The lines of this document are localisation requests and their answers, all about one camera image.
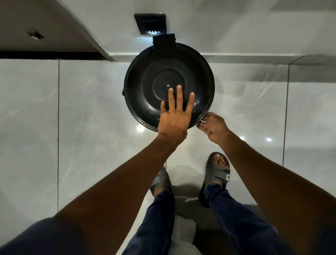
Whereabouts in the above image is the person's left foot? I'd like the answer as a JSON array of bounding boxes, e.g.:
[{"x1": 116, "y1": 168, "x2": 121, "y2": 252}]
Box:
[{"x1": 153, "y1": 168, "x2": 168, "y2": 197}]

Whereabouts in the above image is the person's right forearm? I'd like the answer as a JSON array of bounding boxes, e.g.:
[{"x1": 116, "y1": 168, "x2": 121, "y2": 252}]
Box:
[{"x1": 218, "y1": 130, "x2": 336, "y2": 255}]

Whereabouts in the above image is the dark blue left shirt sleeve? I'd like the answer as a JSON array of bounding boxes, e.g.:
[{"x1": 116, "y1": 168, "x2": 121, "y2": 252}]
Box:
[{"x1": 0, "y1": 218, "x2": 87, "y2": 255}]

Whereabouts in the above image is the person's left forearm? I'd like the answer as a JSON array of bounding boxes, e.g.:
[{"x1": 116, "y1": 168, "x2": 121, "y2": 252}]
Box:
[{"x1": 51, "y1": 133, "x2": 185, "y2": 255}]

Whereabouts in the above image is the grey left sandal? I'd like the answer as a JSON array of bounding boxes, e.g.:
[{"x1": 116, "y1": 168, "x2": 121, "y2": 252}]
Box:
[{"x1": 150, "y1": 166, "x2": 173, "y2": 196}]

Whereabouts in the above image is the person's right foot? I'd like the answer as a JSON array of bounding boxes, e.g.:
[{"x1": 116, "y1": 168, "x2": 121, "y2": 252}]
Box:
[{"x1": 207, "y1": 154, "x2": 229, "y2": 187}]

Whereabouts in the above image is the person's foot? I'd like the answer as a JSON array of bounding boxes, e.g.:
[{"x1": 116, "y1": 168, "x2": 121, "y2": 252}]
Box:
[
  {"x1": 153, "y1": 168, "x2": 168, "y2": 197},
  {"x1": 207, "y1": 154, "x2": 229, "y2": 187}
]

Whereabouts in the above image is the black round lidded trash bin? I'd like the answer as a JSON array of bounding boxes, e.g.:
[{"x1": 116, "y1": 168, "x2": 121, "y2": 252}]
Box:
[{"x1": 122, "y1": 34, "x2": 215, "y2": 132}]

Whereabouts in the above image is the grey right sandal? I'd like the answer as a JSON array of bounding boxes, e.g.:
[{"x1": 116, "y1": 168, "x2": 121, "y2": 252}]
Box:
[{"x1": 198, "y1": 152, "x2": 231, "y2": 208}]

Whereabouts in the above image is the person's right hand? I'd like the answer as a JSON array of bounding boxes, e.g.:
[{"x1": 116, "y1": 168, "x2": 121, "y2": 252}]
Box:
[{"x1": 197, "y1": 112, "x2": 231, "y2": 145}]

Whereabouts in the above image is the person's blue jeans leg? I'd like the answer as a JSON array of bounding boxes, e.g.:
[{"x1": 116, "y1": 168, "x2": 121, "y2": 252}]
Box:
[
  {"x1": 204, "y1": 183, "x2": 296, "y2": 255},
  {"x1": 121, "y1": 190, "x2": 176, "y2": 255}
]

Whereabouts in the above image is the person's right blue jeans leg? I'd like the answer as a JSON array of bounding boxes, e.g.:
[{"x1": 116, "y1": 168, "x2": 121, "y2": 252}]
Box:
[{"x1": 204, "y1": 183, "x2": 296, "y2": 255}]

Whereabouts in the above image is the black wall socket plate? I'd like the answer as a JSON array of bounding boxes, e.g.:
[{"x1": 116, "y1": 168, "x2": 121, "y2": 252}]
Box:
[{"x1": 134, "y1": 13, "x2": 167, "y2": 36}]

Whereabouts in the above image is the person's left blue jeans leg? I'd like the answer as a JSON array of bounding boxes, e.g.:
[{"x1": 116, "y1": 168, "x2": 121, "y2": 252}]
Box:
[{"x1": 121, "y1": 190, "x2": 176, "y2": 255}]

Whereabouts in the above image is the person's left hand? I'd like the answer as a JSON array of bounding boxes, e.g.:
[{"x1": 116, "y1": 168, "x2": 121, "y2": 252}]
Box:
[{"x1": 158, "y1": 85, "x2": 195, "y2": 144}]

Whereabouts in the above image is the grey sandal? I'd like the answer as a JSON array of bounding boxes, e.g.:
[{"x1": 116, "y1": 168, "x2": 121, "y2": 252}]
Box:
[
  {"x1": 150, "y1": 166, "x2": 173, "y2": 196},
  {"x1": 198, "y1": 152, "x2": 231, "y2": 208}
]

